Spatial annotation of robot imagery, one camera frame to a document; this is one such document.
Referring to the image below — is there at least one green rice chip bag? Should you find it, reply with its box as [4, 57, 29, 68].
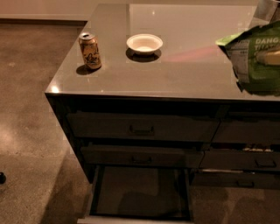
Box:
[216, 21, 280, 95]

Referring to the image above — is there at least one dark drawer cabinet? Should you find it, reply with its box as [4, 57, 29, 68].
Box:
[45, 0, 280, 224]

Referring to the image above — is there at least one top left drawer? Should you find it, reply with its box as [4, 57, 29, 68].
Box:
[66, 112, 219, 142]

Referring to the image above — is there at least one middle left drawer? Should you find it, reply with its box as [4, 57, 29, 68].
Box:
[80, 145, 204, 168]

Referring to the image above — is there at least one middle right drawer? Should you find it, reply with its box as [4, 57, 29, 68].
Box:
[199, 150, 280, 172]

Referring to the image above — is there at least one top right drawer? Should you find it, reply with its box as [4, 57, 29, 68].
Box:
[213, 118, 280, 145]

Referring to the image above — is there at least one small black floor object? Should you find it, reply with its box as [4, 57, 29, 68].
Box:
[0, 172, 6, 184]

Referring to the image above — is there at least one orange soda can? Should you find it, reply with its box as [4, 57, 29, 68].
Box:
[79, 32, 102, 70]

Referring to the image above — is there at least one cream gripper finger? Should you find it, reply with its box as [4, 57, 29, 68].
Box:
[256, 49, 280, 66]

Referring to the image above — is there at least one open bottom left drawer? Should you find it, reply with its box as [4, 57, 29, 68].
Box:
[77, 165, 194, 224]

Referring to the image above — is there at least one white paper bowl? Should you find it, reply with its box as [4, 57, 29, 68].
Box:
[126, 34, 163, 55]

